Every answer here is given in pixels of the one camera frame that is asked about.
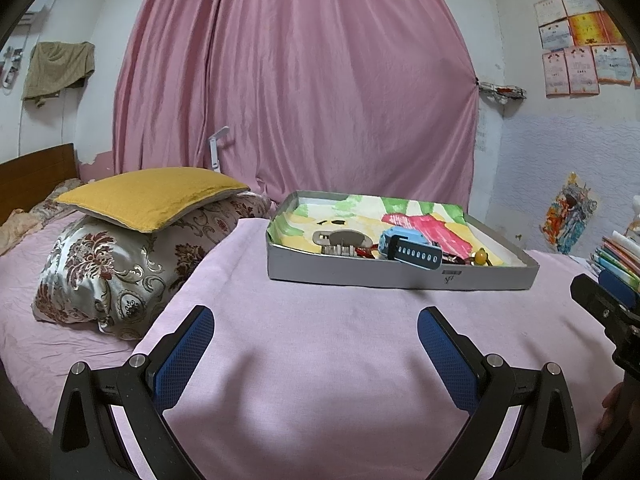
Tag colourful crayon drawing sheet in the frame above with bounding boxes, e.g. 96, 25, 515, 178
272, 195, 526, 267

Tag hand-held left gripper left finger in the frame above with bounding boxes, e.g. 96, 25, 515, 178
50, 305, 216, 480

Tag white metal bracket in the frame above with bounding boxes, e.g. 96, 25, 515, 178
207, 126, 230, 173

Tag colourful figure wall poster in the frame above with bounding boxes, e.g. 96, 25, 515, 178
542, 172, 598, 255

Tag group of wall certificates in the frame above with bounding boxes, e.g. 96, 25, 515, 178
534, 0, 640, 98

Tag peach quilt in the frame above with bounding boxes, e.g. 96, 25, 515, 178
0, 208, 43, 256

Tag person's right hand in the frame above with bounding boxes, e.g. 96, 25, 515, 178
596, 382, 631, 435

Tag shallow grey cardboard box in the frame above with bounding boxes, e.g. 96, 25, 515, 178
266, 190, 541, 292

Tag red cord yellow bead bracelet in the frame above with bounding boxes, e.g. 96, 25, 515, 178
442, 248, 493, 267

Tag wooden headboard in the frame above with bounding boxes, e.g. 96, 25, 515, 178
0, 143, 81, 226

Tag yellow cushion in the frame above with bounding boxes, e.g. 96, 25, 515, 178
54, 166, 251, 233

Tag blue watch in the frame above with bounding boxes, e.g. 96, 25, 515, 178
377, 226, 443, 270

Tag floral satin pillow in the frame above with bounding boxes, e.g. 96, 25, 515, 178
32, 192, 271, 341

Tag wall hooks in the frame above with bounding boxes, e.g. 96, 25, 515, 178
0, 46, 23, 90

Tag stack of books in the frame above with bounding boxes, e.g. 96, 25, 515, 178
590, 232, 640, 291

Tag small wall shelf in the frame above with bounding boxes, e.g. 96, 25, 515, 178
475, 80, 528, 106

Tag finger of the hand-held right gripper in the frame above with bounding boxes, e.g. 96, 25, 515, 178
597, 269, 640, 307
570, 274, 640, 333

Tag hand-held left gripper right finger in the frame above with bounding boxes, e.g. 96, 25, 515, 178
417, 306, 583, 480

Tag olive hanging towel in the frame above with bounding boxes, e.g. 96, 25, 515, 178
22, 42, 96, 107

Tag white paper packet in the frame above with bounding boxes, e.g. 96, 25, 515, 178
625, 197, 640, 246

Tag pink curtain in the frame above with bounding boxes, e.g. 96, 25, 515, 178
114, 0, 476, 211

